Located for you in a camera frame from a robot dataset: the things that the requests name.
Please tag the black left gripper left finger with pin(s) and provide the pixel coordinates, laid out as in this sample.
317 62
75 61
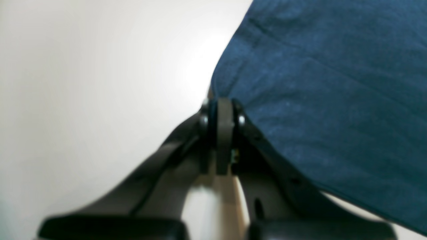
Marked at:
148 203

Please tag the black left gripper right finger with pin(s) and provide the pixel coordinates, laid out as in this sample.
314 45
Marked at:
282 203

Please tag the dark blue T-shirt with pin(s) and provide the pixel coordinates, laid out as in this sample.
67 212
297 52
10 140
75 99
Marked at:
338 87

